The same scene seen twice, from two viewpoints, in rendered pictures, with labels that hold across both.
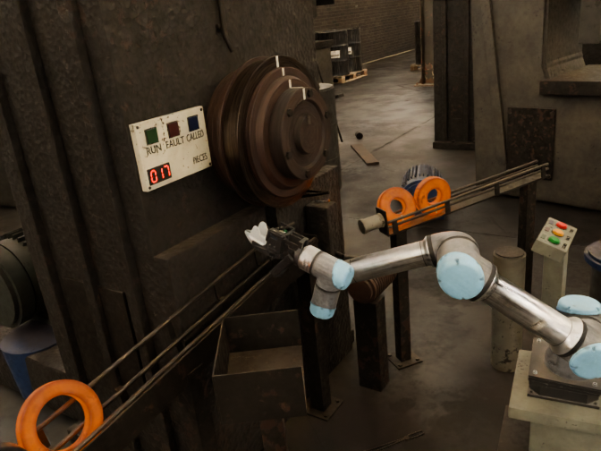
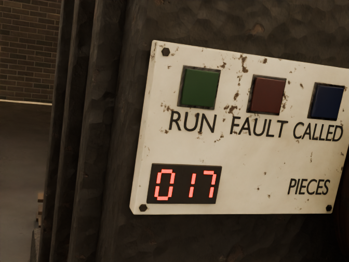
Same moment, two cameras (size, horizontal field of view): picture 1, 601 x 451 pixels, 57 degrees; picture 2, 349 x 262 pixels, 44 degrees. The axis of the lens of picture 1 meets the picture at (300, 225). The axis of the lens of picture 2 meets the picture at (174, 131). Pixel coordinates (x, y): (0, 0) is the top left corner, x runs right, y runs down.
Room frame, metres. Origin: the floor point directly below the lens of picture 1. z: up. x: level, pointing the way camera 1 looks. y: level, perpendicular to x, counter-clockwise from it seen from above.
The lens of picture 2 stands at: (1.10, 0.14, 1.25)
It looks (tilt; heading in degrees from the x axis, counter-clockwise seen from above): 12 degrees down; 33
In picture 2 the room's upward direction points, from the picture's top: 9 degrees clockwise
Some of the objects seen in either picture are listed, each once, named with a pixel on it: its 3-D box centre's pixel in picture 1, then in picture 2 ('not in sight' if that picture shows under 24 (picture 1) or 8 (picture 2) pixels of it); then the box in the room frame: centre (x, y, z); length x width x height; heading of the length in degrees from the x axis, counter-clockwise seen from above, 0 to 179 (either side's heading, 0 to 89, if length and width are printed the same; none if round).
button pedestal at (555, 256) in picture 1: (553, 302); not in sight; (1.90, -0.95, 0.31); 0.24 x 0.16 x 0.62; 145
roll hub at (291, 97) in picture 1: (302, 133); not in sight; (1.70, -0.04, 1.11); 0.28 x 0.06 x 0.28; 145
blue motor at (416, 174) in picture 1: (422, 190); not in sight; (3.84, -0.91, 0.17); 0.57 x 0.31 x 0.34; 165
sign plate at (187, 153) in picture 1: (173, 147); (253, 137); (1.54, 0.33, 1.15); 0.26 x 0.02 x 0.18; 145
